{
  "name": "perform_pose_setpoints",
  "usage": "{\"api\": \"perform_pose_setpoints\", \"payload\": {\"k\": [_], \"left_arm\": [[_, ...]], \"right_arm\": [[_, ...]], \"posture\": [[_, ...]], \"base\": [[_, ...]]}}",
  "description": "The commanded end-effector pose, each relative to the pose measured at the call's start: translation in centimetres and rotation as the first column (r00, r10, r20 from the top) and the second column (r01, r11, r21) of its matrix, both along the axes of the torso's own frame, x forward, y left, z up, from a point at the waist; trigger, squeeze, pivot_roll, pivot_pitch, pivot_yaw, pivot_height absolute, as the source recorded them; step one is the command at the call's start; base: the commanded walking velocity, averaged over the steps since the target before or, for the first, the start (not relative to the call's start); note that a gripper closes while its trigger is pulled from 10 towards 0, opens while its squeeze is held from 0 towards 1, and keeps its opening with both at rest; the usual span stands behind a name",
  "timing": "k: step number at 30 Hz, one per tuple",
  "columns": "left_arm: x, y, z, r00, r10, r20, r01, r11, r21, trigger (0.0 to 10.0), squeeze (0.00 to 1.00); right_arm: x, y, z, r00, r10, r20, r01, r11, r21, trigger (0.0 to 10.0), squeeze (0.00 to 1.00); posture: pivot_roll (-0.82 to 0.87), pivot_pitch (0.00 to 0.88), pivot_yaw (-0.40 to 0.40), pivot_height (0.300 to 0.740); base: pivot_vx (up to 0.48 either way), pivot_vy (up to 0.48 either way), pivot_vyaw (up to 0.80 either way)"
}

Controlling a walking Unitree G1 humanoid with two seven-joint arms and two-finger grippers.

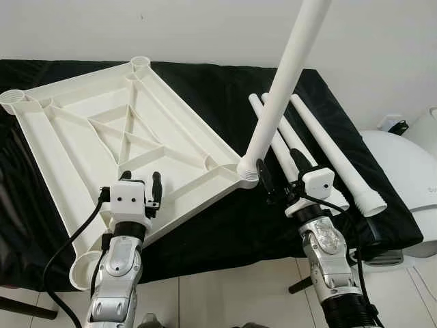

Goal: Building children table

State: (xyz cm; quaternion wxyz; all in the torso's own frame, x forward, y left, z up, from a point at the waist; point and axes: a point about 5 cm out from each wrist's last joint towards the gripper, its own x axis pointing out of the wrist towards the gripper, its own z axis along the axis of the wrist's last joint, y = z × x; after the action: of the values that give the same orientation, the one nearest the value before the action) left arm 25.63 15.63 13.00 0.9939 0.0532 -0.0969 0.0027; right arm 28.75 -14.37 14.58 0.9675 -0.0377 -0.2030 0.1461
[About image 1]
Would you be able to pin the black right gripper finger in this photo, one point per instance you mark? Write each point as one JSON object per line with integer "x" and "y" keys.
{"x": 265, "y": 178}
{"x": 300, "y": 162}

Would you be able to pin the white plastic table top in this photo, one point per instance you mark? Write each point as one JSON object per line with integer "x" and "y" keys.
{"x": 68, "y": 130}

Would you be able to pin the white plastic table leg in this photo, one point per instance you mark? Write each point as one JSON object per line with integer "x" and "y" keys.
{"x": 334, "y": 157}
{"x": 297, "y": 140}
{"x": 287, "y": 82}
{"x": 255, "y": 106}

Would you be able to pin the black padded bed cover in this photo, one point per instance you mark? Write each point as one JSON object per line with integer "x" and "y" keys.
{"x": 225, "y": 225}

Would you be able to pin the white dome appliance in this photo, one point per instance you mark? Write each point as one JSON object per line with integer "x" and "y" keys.
{"x": 410, "y": 164}

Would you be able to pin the grey left robot foot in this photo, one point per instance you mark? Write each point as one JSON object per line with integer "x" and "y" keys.
{"x": 150, "y": 321}

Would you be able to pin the grey robot foot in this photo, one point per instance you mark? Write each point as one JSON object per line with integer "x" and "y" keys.
{"x": 254, "y": 325}
{"x": 150, "y": 321}

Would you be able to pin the grey right robot foot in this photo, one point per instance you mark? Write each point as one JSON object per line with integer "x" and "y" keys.
{"x": 254, "y": 325}

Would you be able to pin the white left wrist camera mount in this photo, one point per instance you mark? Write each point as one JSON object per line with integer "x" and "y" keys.
{"x": 128, "y": 198}

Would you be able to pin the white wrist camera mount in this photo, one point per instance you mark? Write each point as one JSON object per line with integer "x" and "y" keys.
{"x": 128, "y": 198}
{"x": 317, "y": 183}

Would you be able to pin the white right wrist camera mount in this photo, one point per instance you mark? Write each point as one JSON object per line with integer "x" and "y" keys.
{"x": 317, "y": 183}

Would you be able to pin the wall socket black plug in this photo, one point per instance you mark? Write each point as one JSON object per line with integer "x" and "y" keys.
{"x": 396, "y": 126}

